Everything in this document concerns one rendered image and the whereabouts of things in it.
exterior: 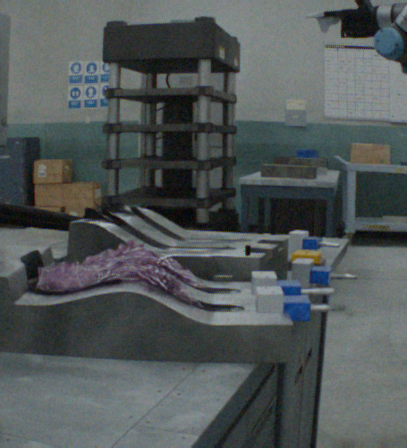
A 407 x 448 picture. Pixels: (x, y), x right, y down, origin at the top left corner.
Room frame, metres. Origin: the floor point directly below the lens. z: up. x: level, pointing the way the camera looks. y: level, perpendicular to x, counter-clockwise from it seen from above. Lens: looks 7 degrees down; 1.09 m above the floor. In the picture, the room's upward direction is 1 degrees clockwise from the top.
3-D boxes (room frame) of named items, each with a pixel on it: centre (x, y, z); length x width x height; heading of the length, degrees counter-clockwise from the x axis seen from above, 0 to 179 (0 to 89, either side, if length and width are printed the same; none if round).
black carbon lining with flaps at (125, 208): (1.32, 0.09, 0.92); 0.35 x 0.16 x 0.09; 72
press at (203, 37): (5.91, 0.26, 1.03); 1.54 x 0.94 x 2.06; 168
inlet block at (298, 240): (1.69, -0.28, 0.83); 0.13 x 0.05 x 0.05; 62
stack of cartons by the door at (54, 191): (7.87, 1.67, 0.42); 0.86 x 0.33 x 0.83; 78
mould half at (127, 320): (0.97, 0.13, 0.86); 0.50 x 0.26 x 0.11; 89
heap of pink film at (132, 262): (0.98, 0.13, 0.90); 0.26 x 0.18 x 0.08; 89
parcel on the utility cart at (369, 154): (6.98, -1.74, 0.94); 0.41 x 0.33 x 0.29; 85
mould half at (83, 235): (1.34, 0.11, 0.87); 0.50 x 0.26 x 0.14; 72
